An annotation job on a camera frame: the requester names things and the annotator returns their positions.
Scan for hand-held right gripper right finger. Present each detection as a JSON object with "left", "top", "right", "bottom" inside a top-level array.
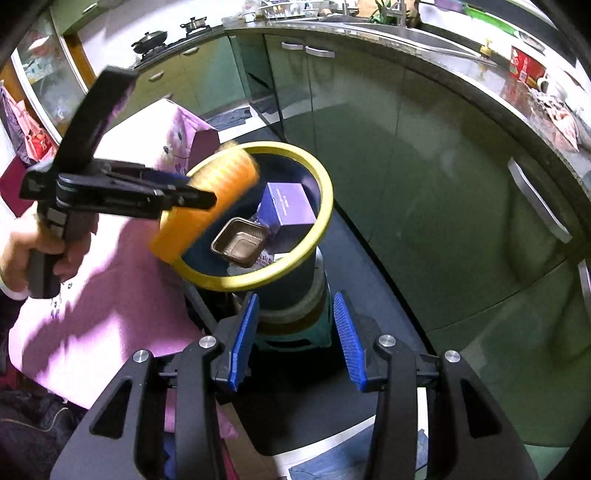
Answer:
[{"left": 333, "top": 291, "right": 540, "bottom": 480}]

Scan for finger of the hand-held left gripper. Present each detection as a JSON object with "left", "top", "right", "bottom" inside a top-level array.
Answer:
[
  {"left": 99, "top": 182, "right": 218, "bottom": 221},
  {"left": 95, "top": 159, "right": 191, "bottom": 191}
]

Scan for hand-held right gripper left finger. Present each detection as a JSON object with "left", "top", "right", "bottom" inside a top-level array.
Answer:
[{"left": 50, "top": 292, "right": 260, "bottom": 480}]

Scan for orange foam net sleeve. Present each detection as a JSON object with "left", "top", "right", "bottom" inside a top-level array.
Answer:
[{"left": 148, "top": 143, "right": 259, "bottom": 265}]

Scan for brown plastic tray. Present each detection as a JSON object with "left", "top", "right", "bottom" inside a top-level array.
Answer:
[{"left": 211, "top": 217, "right": 270, "bottom": 268}]

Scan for purple cardboard box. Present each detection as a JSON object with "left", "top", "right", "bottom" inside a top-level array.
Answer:
[{"left": 256, "top": 181, "right": 319, "bottom": 254}]

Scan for yellow rimmed trash bin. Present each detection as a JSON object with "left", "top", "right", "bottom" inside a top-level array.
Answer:
[{"left": 159, "top": 141, "right": 334, "bottom": 349}]

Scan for person's left hand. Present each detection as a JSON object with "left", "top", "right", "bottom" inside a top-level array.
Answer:
[{"left": 0, "top": 224, "right": 95, "bottom": 294}]

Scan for teal white plastic stand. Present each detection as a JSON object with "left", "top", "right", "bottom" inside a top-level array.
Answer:
[{"left": 249, "top": 272, "right": 334, "bottom": 354}]

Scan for red checked apron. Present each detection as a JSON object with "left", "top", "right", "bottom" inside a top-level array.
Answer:
[{"left": 0, "top": 85, "right": 60, "bottom": 167}]

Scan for maroon chair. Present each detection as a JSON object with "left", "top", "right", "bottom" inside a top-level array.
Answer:
[{"left": 0, "top": 154, "right": 38, "bottom": 217}]

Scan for pink floral tablecloth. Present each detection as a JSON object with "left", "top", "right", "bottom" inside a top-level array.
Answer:
[{"left": 8, "top": 98, "right": 241, "bottom": 444}]

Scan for blue denim floor mat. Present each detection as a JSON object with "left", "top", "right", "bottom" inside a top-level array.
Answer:
[
  {"left": 288, "top": 429, "right": 430, "bottom": 480},
  {"left": 205, "top": 108, "right": 254, "bottom": 132}
]

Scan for green base cabinet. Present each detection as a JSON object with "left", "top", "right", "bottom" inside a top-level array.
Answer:
[{"left": 134, "top": 34, "right": 247, "bottom": 130}]

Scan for glass sliding door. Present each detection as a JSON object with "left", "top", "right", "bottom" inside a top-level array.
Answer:
[{"left": 9, "top": 9, "right": 90, "bottom": 139}]

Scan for black wok with lid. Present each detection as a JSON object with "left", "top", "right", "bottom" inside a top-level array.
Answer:
[{"left": 130, "top": 30, "right": 169, "bottom": 55}]

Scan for black gas stove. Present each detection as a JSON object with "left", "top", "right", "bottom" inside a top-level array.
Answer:
[{"left": 136, "top": 25, "right": 222, "bottom": 63}]

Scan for dark green base cabinets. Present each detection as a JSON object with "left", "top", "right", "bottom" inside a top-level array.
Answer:
[{"left": 228, "top": 30, "right": 591, "bottom": 462}]

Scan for white dish rack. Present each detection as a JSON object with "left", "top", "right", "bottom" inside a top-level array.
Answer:
[{"left": 256, "top": 0, "right": 324, "bottom": 19}]

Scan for person's dark pants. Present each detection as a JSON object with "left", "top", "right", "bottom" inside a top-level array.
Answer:
[{"left": 0, "top": 374, "right": 88, "bottom": 480}]

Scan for dark stone countertop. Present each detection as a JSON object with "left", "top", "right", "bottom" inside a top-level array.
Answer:
[{"left": 134, "top": 11, "right": 591, "bottom": 195}]

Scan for tall steel faucet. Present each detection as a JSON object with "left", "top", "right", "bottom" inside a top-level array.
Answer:
[{"left": 383, "top": 0, "right": 407, "bottom": 26}]

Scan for pink plastic package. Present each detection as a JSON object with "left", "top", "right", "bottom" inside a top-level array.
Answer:
[{"left": 531, "top": 88, "right": 580, "bottom": 151}]

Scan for steel kitchen sink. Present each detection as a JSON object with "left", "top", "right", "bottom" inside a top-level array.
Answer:
[{"left": 365, "top": 18, "right": 485, "bottom": 58}]

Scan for small white cup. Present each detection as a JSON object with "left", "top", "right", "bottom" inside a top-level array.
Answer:
[{"left": 538, "top": 76, "right": 564, "bottom": 100}]

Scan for green plastic item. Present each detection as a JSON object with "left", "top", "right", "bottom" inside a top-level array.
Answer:
[{"left": 462, "top": 0, "right": 518, "bottom": 35}]

